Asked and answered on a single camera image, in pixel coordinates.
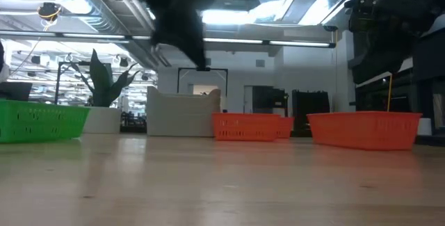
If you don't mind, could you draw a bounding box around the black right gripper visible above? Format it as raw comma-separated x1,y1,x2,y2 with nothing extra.
348,0,432,86

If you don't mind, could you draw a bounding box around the thin yellow cable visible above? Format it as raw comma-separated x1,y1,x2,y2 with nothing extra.
387,74,394,113

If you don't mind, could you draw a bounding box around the long ceiling light tube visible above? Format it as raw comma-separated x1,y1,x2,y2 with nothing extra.
0,30,337,49

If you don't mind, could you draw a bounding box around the black ceiling device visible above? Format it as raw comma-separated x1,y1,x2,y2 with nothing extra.
37,2,63,22

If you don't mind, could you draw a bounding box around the black monitor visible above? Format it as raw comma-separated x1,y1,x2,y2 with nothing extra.
0,81,33,102

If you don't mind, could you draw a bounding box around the white round plant pot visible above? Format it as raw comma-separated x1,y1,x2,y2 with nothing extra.
82,106,122,135

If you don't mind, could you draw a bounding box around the black cabinet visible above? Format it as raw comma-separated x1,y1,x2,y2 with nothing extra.
291,89,330,137

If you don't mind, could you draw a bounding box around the white cylinder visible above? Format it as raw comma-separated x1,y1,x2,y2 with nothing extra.
416,117,432,136

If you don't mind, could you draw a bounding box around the silver ventilation duct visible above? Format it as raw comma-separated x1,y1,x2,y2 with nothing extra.
29,0,156,34

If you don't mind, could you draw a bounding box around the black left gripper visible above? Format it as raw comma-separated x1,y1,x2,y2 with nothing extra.
131,0,218,70

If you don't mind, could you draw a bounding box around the black appliance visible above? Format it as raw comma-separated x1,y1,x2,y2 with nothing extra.
252,86,290,118

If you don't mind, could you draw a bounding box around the grey plastic bin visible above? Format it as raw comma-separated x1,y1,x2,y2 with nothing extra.
146,95,222,107
146,104,222,138

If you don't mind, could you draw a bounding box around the thin black stand frame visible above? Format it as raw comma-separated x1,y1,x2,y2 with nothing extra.
54,60,92,106

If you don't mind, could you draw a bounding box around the black background rig frame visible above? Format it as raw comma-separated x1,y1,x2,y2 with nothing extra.
177,66,229,113

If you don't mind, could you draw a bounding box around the green plastic basket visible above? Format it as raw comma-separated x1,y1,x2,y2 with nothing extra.
0,99,90,144

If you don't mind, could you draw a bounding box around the artificial green leafy plant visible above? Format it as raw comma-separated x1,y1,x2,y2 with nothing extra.
71,48,140,108

